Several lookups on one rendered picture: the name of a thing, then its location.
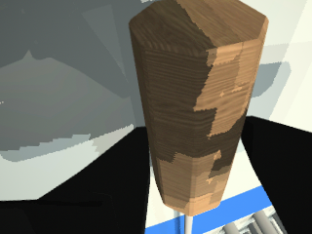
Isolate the blue flat strip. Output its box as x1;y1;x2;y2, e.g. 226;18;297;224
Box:
145;186;272;234

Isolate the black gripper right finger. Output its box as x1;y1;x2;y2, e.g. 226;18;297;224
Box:
241;116;312;234

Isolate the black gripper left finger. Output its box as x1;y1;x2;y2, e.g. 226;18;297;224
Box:
0;126;151;234

